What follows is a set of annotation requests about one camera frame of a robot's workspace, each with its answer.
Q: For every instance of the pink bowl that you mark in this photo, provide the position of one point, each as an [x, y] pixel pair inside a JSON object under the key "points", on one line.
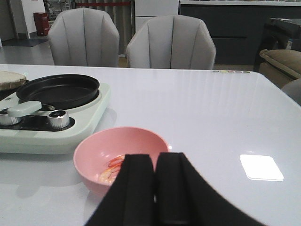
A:
{"points": [[92, 155]]}

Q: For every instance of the pale shrimp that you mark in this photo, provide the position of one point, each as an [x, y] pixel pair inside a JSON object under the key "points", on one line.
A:
{"points": [[108, 176]]}

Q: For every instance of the left grey chair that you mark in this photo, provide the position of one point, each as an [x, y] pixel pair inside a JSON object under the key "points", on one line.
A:
{"points": [[84, 37]]}

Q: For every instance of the grey chair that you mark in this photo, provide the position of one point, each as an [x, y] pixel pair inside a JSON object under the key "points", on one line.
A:
{"points": [[84, 37], [172, 42]]}

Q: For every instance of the bread slice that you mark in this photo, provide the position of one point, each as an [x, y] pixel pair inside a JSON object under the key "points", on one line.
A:
{"points": [[11, 80]]}

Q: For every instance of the red bin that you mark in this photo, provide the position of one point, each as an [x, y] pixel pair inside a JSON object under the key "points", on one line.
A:
{"points": [[41, 23]]}

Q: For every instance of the black round frying pan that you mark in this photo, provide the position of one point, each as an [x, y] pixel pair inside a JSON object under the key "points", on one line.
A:
{"points": [[64, 91]]}

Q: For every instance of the silver control knob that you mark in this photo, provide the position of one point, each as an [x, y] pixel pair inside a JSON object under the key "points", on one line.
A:
{"points": [[6, 120], [58, 119]]}

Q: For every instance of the dark grey counter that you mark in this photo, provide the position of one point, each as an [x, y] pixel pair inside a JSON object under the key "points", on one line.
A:
{"points": [[236, 26]]}

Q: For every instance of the left silver control knob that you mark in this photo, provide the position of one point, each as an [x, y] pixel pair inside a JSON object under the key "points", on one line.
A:
{"points": [[6, 120]]}

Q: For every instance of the red barrier belt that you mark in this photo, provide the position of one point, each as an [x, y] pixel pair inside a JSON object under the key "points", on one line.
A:
{"points": [[104, 4]]}

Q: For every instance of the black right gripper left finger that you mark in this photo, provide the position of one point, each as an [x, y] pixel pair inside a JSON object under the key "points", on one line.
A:
{"points": [[130, 199]]}

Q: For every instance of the white cabinet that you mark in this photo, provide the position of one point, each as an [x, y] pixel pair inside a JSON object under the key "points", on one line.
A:
{"points": [[146, 9]]}

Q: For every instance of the dark appliance at right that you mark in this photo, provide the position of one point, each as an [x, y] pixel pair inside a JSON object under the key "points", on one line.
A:
{"points": [[279, 33]]}

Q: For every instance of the right grey chair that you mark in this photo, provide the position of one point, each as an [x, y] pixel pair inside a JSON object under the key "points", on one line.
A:
{"points": [[172, 42]]}

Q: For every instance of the orange shrimp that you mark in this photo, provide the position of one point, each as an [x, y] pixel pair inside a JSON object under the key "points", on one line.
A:
{"points": [[116, 161]]}

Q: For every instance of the right silver control knob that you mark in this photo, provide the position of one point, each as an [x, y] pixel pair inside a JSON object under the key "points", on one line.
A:
{"points": [[58, 119]]}

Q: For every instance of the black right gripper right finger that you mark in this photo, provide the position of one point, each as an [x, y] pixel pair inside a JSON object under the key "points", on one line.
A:
{"points": [[184, 198]]}

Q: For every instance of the green breakfast maker base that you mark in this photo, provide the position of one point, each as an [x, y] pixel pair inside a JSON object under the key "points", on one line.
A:
{"points": [[34, 135]]}

